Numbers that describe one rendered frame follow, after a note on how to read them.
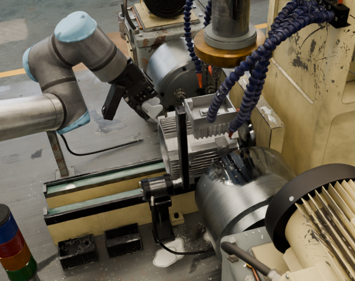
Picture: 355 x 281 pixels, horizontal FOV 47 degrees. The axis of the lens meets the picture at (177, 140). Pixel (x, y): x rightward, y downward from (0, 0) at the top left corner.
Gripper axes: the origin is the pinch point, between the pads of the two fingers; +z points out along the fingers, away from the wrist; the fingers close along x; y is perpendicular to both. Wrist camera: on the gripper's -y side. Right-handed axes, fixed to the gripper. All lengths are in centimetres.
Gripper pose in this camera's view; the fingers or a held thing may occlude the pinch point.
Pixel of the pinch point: (152, 120)
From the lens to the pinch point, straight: 118.9
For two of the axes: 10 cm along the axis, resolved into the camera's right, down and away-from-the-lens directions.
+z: 5.3, 5.6, 6.4
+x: -2.6, -6.2, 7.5
